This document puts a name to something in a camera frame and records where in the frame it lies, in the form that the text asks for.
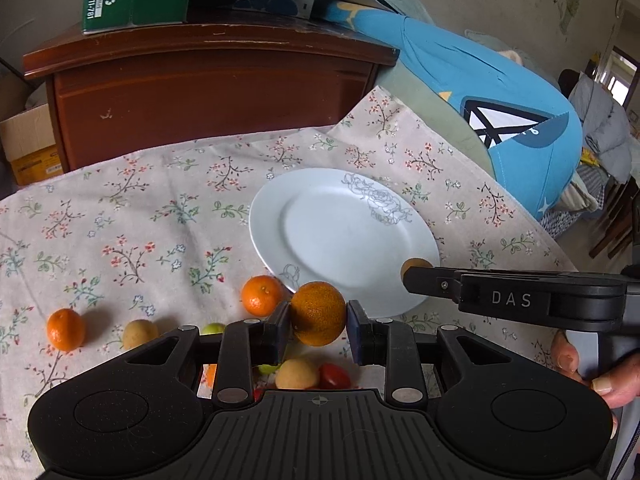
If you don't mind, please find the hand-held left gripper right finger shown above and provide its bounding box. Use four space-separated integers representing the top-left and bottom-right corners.
346 300 507 407

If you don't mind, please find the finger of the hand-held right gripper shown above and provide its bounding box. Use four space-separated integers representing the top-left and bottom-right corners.
401 265 464 307

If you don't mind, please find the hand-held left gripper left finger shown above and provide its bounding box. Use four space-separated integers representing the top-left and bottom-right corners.
122 301 292 409

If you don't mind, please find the small brown longan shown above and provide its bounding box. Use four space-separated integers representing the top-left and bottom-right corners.
400 257 434 282

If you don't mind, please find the large orange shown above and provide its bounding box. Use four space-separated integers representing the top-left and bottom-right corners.
290 281 348 347

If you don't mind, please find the white floral plate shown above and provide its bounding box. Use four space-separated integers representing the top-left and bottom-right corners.
248 168 441 318

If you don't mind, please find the person's right hand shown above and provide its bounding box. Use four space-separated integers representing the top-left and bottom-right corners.
550 330 640 441

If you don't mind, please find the small tangerine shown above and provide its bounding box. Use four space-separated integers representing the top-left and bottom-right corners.
241 275 285 318
46 308 87 352

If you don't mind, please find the red cherry tomato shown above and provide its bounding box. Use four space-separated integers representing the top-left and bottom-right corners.
318 363 352 390

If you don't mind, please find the wooden chair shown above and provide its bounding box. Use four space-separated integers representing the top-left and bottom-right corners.
589 175 638 261

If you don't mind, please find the checkered cloth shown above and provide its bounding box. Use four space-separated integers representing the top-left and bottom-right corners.
539 159 617 237

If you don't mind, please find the pale green cushion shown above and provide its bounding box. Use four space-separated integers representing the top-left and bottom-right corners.
375 47 497 181

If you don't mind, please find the floral tablecloth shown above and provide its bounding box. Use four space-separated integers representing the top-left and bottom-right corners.
0 85 578 466

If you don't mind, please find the blue plush toy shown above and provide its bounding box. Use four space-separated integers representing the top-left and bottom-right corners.
315 0 584 222

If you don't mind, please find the grey padded jacket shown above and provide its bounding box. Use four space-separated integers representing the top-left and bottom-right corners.
569 72 640 184

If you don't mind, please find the brown wooden cabinet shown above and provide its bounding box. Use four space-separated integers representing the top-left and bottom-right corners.
22 17 401 172

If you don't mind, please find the brown cardboard box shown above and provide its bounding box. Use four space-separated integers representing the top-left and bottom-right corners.
0 104 66 187

